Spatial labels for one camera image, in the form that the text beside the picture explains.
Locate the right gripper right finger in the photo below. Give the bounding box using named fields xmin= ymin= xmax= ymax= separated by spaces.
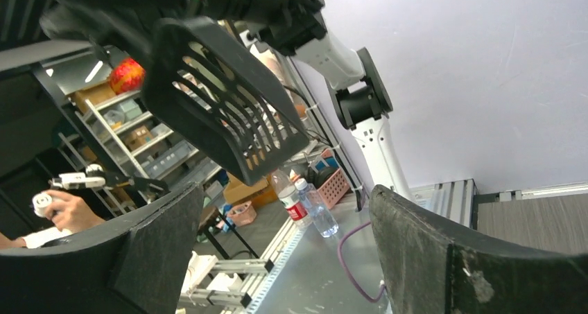
xmin=369 ymin=185 xmax=587 ymax=313

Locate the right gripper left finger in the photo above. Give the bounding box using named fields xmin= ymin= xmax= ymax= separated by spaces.
xmin=1 ymin=183 xmax=204 ymax=313

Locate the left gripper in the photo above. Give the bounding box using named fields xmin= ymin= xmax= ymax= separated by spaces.
xmin=40 ymin=0 xmax=193 ymax=69

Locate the black litter scoop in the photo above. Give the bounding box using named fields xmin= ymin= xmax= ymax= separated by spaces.
xmin=141 ymin=17 xmax=309 ymax=185

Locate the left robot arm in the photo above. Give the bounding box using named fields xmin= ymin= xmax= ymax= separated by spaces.
xmin=40 ymin=0 xmax=413 ymax=199

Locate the person hand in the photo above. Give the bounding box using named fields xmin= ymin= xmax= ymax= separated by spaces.
xmin=45 ymin=190 xmax=105 ymax=233

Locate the red orange ball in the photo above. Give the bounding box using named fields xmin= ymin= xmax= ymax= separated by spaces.
xmin=108 ymin=58 xmax=145 ymax=95

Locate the clear water bottle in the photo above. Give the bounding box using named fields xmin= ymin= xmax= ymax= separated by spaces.
xmin=294 ymin=177 xmax=339 ymax=238

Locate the metal storage shelf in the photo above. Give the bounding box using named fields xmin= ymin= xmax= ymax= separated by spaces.
xmin=32 ymin=64 xmax=221 ymax=202

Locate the pink plastic basket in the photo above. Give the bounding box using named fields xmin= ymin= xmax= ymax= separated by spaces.
xmin=305 ymin=150 xmax=350 ymax=209

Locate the red label water bottle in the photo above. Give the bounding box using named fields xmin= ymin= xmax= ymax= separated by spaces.
xmin=270 ymin=169 xmax=311 ymax=229

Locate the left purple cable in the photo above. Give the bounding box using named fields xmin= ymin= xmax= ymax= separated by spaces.
xmin=337 ymin=221 xmax=388 ymax=304

